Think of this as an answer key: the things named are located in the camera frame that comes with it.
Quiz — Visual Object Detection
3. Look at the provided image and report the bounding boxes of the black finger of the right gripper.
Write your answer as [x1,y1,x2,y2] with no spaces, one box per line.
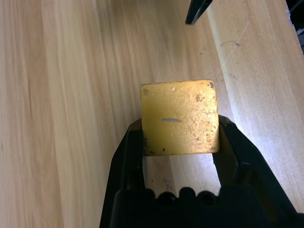
[185,0,213,26]

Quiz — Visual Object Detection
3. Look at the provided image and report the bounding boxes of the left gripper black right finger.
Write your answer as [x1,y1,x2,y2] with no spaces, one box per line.
[212,114,301,216]

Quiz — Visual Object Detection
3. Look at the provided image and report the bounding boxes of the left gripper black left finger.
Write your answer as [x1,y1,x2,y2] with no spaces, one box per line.
[99,118,148,228]

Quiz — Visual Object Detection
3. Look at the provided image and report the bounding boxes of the yellow block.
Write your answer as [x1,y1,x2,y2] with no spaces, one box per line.
[140,79,220,157]

